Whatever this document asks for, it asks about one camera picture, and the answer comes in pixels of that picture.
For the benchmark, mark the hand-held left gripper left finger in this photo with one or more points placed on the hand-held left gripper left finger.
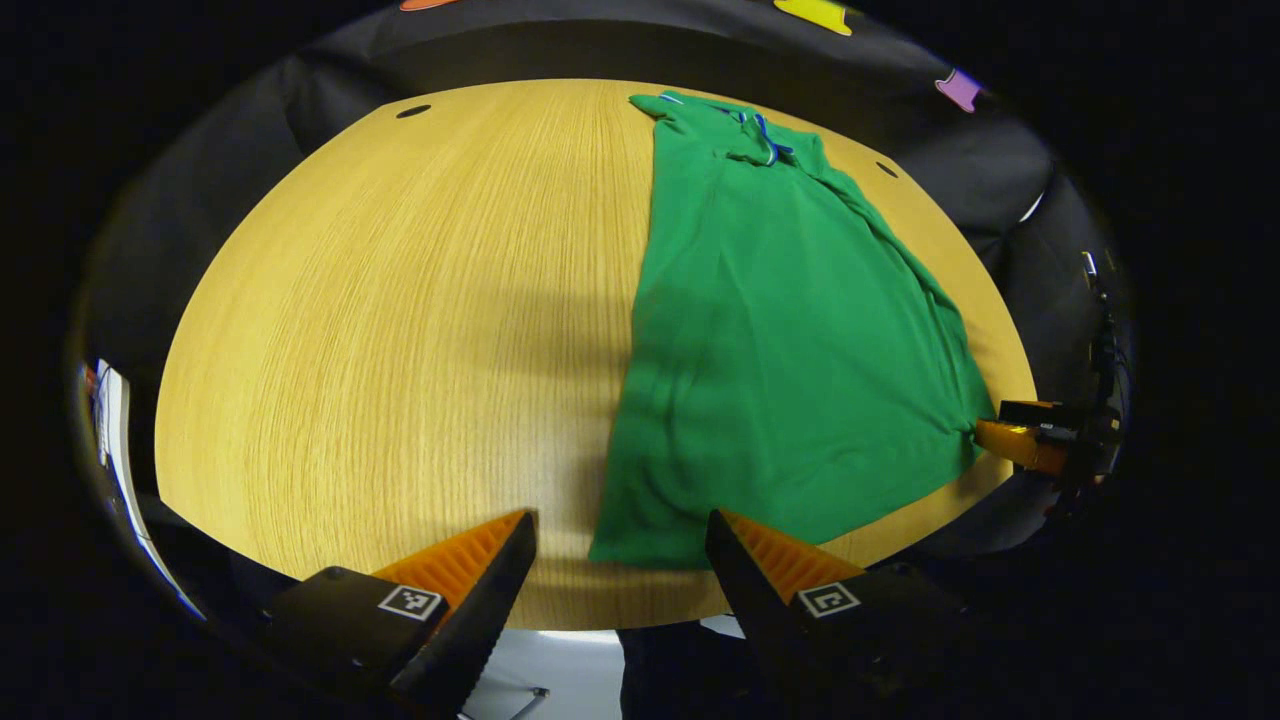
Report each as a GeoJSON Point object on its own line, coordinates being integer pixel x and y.
{"type": "Point", "coordinates": [480, 610]}

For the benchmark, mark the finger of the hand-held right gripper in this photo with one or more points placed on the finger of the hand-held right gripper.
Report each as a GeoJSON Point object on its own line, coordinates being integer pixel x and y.
{"type": "Point", "coordinates": [1020, 447]}
{"type": "Point", "coordinates": [1030, 411]}

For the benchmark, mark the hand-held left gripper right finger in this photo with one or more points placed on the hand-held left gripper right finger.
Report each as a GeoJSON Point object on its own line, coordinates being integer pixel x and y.
{"type": "Point", "coordinates": [755, 600]}

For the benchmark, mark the green T-shirt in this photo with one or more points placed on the green T-shirt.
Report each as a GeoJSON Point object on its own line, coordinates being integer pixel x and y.
{"type": "Point", "coordinates": [780, 350]}

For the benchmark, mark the grey metal leg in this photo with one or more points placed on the grey metal leg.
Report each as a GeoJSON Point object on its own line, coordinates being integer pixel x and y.
{"type": "Point", "coordinates": [535, 692]}

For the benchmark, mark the person's dark trousers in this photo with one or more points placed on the person's dark trousers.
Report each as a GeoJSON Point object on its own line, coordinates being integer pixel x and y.
{"type": "Point", "coordinates": [680, 680]}

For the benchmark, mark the bright monitor screen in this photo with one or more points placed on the bright monitor screen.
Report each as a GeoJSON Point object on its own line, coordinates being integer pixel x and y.
{"type": "Point", "coordinates": [110, 410]}

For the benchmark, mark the black backdrop cloth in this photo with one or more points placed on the black backdrop cloth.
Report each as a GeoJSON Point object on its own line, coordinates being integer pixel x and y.
{"type": "Point", "coordinates": [600, 50]}

